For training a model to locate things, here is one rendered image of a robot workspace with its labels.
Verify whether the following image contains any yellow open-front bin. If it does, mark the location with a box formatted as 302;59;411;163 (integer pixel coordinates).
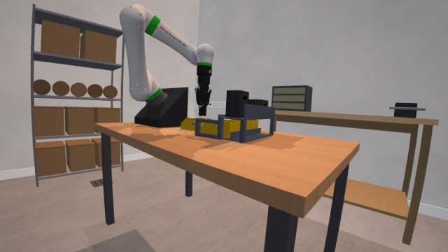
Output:
181;118;212;131
231;119;251;130
250;120;258;130
200;120;241;139

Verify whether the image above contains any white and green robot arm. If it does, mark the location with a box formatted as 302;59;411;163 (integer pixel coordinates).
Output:
120;4;214;108

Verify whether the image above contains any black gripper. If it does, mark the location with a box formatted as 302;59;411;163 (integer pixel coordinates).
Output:
195;75;211;116

